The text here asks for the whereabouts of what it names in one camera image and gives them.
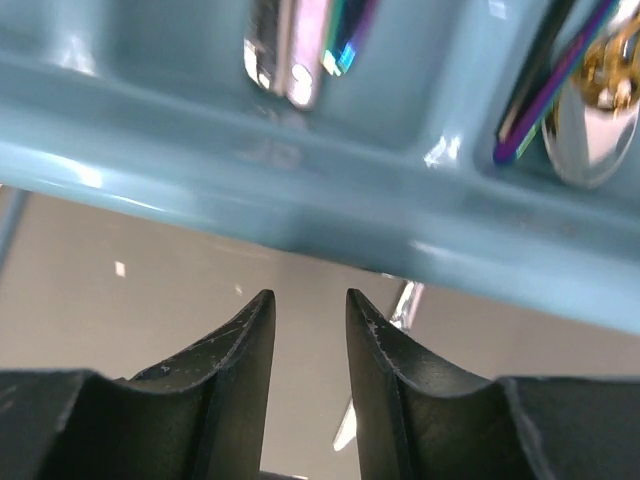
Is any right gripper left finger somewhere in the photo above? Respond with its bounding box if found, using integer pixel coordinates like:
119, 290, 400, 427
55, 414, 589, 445
1, 290, 276, 479

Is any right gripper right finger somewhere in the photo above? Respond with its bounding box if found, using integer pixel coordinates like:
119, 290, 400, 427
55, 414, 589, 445
346, 289, 639, 479

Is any blue plastic cutlery tray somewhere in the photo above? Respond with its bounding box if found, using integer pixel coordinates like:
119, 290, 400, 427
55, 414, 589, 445
1, 1, 639, 333

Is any silver spoon patterned handle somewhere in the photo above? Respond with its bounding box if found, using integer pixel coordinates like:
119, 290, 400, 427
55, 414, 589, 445
542, 98, 639, 189

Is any iridescent knife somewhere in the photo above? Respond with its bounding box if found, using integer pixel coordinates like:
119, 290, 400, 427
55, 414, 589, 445
321, 0, 379, 77

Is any purple handled utensil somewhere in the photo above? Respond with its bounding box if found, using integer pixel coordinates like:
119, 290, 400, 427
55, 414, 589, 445
493, 1, 619, 165

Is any silver grey knife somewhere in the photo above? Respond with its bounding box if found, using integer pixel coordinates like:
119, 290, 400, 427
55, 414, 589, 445
388, 280, 425, 334

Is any pink knife in tray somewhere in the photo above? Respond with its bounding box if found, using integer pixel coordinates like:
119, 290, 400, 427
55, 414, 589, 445
244, 0, 332, 110

